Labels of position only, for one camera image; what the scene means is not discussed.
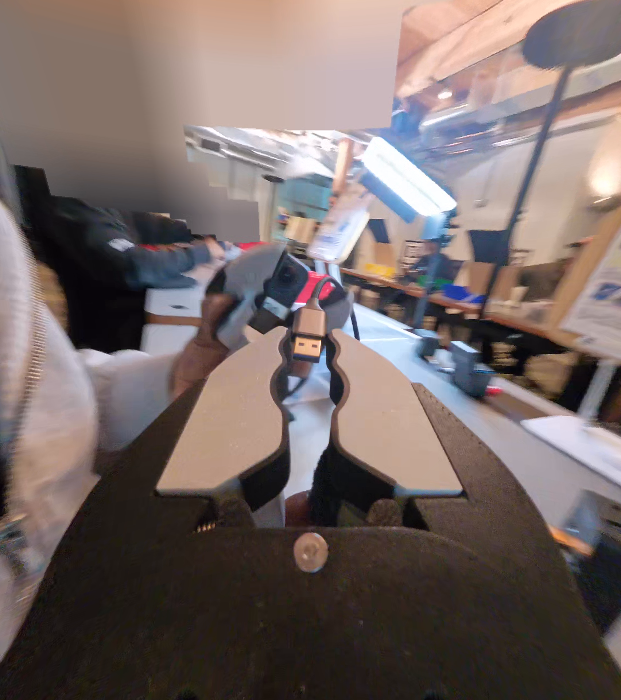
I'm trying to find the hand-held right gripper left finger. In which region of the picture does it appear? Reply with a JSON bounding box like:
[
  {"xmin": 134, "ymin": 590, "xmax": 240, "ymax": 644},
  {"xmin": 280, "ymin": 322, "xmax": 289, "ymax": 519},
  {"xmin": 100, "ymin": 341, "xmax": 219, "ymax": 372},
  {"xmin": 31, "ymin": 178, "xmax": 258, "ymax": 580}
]
[{"xmin": 155, "ymin": 327, "xmax": 292, "ymax": 513}]

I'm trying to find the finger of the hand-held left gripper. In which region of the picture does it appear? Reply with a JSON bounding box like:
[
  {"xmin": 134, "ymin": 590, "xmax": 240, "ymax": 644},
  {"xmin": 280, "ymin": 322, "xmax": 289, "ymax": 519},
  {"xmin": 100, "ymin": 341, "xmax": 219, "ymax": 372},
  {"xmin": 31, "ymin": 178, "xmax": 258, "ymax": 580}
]
[{"xmin": 325, "ymin": 292, "xmax": 356, "ymax": 336}]

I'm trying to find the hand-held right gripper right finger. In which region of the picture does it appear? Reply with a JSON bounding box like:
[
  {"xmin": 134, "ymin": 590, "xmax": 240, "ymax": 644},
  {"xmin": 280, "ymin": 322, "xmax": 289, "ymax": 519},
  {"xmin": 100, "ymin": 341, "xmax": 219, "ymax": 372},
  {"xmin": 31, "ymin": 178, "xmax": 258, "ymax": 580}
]
[{"xmin": 313, "ymin": 328, "xmax": 464, "ymax": 510}]

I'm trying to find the grey plug usb cable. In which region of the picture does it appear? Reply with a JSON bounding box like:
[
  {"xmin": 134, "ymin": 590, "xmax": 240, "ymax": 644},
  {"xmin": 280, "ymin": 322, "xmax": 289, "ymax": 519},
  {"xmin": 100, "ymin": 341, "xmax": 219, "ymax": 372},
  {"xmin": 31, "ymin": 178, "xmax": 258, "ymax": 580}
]
[{"xmin": 287, "ymin": 275, "xmax": 361, "ymax": 366}]

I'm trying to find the person's left forearm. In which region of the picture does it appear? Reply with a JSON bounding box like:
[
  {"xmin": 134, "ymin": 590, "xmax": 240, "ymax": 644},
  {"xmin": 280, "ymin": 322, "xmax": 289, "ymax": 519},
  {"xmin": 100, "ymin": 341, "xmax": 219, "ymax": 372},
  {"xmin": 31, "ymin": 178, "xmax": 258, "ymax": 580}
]
[{"xmin": 70, "ymin": 347, "xmax": 196, "ymax": 455}]

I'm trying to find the person's left hand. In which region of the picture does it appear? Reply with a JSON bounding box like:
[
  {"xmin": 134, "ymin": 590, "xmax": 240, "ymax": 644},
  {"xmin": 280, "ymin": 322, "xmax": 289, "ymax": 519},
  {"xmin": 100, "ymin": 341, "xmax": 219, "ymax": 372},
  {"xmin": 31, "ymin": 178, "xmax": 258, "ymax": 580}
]
[{"xmin": 171, "ymin": 292, "xmax": 249, "ymax": 398}]

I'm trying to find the wooden workbench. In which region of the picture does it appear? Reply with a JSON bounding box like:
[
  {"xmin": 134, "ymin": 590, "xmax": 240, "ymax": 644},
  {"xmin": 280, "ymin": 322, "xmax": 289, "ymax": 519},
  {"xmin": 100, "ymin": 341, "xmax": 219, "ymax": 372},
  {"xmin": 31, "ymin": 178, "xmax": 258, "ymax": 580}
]
[{"xmin": 340, "ymin": 267, "xmax": 563, "ymax": 330}]

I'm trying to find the dark grey box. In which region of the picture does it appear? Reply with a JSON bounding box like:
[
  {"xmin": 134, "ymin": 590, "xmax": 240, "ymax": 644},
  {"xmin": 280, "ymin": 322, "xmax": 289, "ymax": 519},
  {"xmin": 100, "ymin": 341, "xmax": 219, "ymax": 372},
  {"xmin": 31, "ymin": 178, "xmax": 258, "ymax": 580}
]
[
  {"xmin": 414, "ymin": 328, "xmax": 446, "ymax": 359},
  {"xmin": 450, "ymin": 340, "xmax": 498, "ymax": 399}
]

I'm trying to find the blue bin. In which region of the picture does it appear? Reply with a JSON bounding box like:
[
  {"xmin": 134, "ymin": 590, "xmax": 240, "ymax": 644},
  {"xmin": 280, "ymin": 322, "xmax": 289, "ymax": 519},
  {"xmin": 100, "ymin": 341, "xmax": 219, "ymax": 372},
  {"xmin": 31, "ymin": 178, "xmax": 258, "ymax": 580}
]
[{"xmin": 442, "ymin": 283, "xmax": 487, "ymax": 308}]

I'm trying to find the bright light bar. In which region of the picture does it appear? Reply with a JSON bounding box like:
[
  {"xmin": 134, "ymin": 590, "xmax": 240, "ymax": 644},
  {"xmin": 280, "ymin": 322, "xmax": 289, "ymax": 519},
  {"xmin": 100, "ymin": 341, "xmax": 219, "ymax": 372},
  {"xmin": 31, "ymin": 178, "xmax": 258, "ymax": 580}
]
[{"xmin": 361, "ymin": 137, "xmax": 459, "ymax": 223}]

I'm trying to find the wooden display board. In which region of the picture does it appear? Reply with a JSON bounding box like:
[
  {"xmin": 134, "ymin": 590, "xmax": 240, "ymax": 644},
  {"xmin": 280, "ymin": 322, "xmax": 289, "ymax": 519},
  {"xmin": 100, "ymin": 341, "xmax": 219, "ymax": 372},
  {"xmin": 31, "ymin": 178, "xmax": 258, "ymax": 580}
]
[{"xmin": 547, "ymin": 201, "xmax": 621, "ymax": 330}]

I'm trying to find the black round-top pole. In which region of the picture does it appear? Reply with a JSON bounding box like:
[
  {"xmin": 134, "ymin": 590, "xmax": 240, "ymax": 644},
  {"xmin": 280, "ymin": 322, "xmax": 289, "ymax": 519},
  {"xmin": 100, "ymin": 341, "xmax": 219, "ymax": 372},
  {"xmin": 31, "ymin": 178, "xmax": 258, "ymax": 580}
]
[{"xmin": 480, "ymin": 0, "xmax": 621, "ymax": 323}]

